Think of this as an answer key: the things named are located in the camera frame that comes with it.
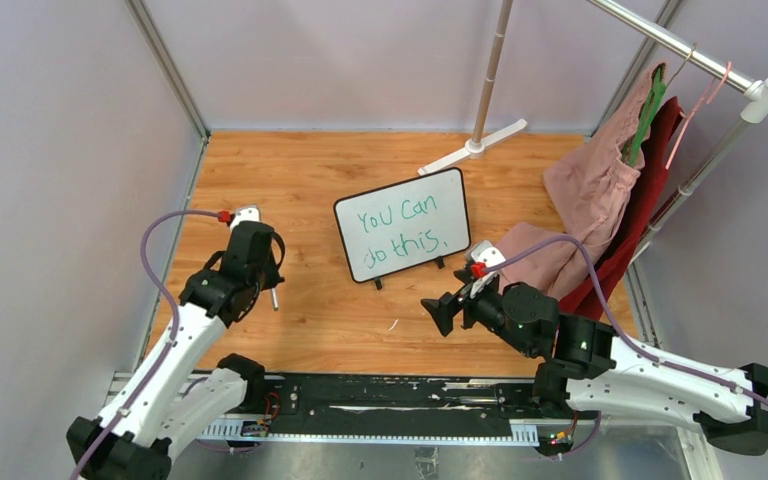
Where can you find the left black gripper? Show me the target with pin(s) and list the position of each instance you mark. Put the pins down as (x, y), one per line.
(274, 276)

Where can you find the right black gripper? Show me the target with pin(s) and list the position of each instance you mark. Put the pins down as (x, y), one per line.
(444, 307)

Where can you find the whiteboard marker white body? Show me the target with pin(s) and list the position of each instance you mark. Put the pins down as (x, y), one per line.
(274, 299)

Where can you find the small whiteboard black frame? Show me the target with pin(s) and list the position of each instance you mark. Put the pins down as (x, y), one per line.
(405, 224)

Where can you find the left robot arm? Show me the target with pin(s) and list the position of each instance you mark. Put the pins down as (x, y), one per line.
(172, 371)

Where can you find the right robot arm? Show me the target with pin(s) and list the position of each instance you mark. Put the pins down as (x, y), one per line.
(587, 367)

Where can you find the dark red garment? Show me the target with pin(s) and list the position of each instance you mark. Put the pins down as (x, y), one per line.
(614, 262)

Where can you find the pink garment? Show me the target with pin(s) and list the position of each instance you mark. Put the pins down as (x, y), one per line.
(590, 189)

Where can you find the green clothes hanger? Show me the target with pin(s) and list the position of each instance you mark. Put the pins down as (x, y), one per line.
(647, 113)

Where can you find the pink clothes hanger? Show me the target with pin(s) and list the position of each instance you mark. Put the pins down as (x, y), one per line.
(707, 97)

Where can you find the metal clothes rack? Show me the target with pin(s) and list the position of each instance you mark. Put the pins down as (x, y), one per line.
(656, 35)

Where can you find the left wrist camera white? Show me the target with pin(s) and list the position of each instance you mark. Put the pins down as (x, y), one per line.
(243, 215)

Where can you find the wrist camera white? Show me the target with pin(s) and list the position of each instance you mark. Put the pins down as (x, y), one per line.
(479, 269)
(243, 215)

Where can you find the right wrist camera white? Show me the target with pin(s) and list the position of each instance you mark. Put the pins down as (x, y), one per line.
(479, 269)

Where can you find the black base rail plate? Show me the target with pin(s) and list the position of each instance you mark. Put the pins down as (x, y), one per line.
(250, 409)

